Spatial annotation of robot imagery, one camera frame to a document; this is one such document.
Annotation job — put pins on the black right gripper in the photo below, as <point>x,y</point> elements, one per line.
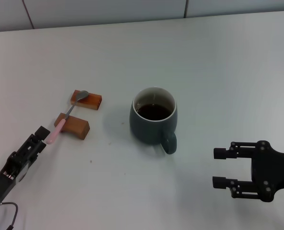
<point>271,170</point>

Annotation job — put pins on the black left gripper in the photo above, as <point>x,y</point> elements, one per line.
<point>3,182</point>

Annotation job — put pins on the dark green coffee mug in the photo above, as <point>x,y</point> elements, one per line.
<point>141,129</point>

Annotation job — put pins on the notched brown wooden block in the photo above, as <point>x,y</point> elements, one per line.
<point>76,125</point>

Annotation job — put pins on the glossy rectangular wooden block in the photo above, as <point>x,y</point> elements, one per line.
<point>91,100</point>

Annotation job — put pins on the dark coffee liquid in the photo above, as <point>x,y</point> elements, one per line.
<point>153,112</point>

